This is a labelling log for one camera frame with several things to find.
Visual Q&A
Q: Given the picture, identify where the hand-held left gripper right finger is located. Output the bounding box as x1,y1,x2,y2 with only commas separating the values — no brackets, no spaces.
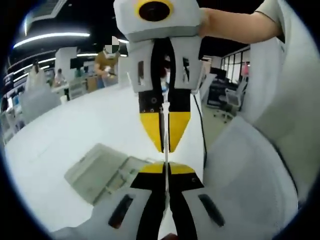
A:
167,161,243,240

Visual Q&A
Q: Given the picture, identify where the frosted desk partition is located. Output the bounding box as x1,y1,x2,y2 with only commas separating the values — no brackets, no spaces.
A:
19,84,62,124

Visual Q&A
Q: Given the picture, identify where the white swivel office chair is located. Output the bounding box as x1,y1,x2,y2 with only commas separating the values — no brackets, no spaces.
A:
224,82,249,125

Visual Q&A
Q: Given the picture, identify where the clear plastic divider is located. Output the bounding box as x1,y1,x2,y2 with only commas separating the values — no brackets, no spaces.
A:
159,99,173,218

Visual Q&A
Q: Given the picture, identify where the white garment on mannequin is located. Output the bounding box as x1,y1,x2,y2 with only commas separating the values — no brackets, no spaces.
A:
25,59,46,87

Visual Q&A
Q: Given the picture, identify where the grey transparent guide fixture box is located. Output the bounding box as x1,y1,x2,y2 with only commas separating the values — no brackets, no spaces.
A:
63,142,154,206

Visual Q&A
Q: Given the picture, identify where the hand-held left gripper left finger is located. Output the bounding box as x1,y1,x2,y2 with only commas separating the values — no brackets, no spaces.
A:
90,161,168,240

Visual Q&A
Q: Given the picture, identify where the black cable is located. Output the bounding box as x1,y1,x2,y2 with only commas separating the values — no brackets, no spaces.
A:
190,92,209,169

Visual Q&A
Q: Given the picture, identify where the person's white shirt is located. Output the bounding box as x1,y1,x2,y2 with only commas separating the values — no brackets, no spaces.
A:
249,0,320,198

